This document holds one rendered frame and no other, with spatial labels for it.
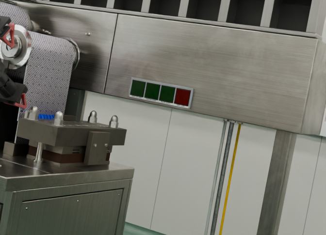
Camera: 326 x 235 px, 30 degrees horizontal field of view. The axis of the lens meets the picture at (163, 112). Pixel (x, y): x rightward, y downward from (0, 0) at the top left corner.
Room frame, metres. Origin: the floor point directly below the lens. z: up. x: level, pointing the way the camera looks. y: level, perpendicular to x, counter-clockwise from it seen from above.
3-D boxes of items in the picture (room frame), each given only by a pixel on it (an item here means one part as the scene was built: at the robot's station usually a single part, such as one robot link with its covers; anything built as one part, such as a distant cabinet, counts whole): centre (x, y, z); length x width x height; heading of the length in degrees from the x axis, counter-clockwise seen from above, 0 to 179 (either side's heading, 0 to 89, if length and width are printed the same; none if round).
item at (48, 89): (2.09, 0.41, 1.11); 0.23 x 0.01 x 0.18; 151
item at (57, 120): (1.91, 0.32, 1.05); 0.04 x 0.04 x 0.04
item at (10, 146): (2.10, 0.41, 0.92); 0.28 x 0.04 x 0.04; 151
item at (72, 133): (2.07, 0.28, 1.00); 0.40 x 0.16 x 0.06; 151
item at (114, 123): (2.19, 0.17, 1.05); 0.04 x 0.04 x 0.04
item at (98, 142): (2.04, 0.20, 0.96); 0.10 x 0.03 x 0.11; 151
